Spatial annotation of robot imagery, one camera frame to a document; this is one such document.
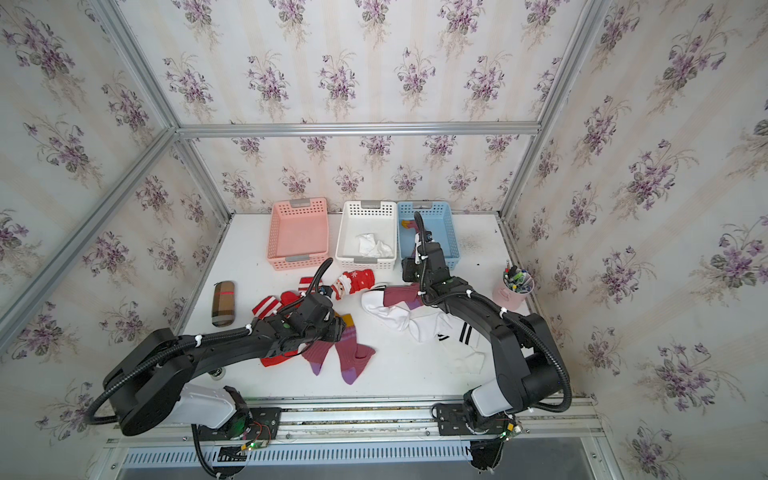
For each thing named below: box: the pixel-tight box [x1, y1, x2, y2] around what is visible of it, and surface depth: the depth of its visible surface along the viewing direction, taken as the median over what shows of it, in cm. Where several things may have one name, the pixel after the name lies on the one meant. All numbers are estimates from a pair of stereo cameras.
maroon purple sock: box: [383, 283, 423, 310], surface depth 97 cm
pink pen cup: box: [492, 268, 535, 312], surface depth 90 cm
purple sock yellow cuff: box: [302, 313, 376, 385], surface depth 84 cm
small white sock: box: [355, 233, 376, 256], surface depth 110 cm
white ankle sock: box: [361, 290, 411, 332], surface depth 94 cm
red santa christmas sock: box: [330, 269, 375, 300], surface depth 100 cm
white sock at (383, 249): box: [376, 240, 393, 257], surface depth 109 cm
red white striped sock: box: [252, 277, 323, 319], surface depth 95 cm
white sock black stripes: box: [409, 310, 492, 374], surface depth 88 cm
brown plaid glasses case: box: [211, 281, 235, 327], surface depth 93 cm
